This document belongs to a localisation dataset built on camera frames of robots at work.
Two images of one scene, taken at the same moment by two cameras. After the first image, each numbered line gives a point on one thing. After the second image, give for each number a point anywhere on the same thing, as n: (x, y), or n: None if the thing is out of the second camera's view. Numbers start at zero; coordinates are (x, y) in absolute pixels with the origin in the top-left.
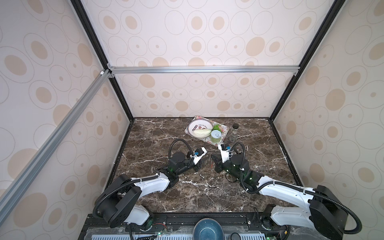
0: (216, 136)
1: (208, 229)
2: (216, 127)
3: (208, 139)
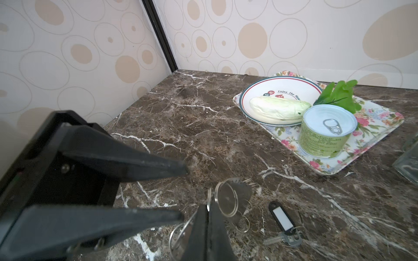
0: (326, 130)
1: None
2: (340, 94)
3: (323, 86)
